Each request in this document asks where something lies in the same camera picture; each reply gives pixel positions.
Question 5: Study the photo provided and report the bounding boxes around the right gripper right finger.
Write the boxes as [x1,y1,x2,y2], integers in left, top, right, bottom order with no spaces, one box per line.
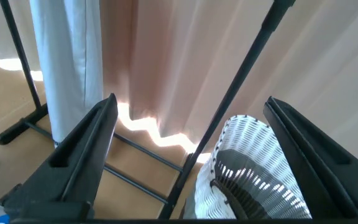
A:
[262,95,358,219]

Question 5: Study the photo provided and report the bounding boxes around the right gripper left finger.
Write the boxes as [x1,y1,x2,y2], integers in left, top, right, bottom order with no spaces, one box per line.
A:
[3,93,119,220]

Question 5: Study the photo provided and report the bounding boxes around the pale grey shorts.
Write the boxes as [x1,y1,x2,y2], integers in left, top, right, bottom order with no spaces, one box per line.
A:
[29,0,104,149]

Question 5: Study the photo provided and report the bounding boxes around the white laundry basket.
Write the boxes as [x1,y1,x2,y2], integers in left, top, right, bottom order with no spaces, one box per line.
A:
[181,114,313,219]

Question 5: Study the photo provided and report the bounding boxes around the black clothes rack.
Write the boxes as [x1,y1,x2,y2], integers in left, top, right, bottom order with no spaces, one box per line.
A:
[0,0,296,219]

